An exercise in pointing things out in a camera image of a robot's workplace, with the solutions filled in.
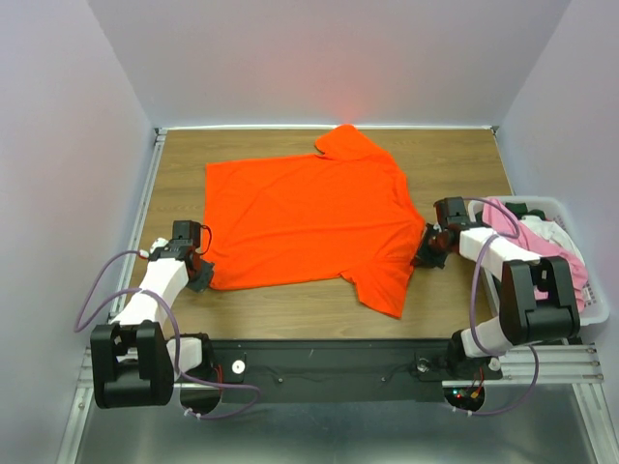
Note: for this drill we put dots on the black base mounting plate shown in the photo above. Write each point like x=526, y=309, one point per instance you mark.
x=341, y=370

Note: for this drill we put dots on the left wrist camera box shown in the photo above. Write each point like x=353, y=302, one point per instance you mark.
x=189, y=233

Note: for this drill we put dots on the dark green garment in basket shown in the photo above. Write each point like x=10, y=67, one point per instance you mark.
x=521, y=210

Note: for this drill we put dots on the aluminium frame rail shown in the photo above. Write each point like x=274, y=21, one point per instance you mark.
x=547, y=364

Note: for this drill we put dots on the orange t shirt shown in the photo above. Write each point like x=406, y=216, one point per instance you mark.
x=343, y=211

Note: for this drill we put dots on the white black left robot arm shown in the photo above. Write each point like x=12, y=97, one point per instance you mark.
x=133, y=364

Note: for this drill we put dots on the pink t shirt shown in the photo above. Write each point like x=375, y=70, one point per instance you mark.
x=529, y=241

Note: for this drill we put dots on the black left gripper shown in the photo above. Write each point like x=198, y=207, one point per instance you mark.
x=204, y=278

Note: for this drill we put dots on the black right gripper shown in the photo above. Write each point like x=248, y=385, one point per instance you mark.
x=424, y=258

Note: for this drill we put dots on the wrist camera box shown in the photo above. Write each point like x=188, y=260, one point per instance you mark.
x=450, y=211
x=189, y=233

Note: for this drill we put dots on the white perforated laundry basket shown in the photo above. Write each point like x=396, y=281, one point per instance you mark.
x=594, y=311

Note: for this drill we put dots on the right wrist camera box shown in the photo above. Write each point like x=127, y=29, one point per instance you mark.
x=450, y=211

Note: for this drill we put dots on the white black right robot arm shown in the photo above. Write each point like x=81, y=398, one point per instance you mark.
x=536, y=296

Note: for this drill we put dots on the white garment in basket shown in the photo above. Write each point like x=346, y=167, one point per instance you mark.
x=552, y=232

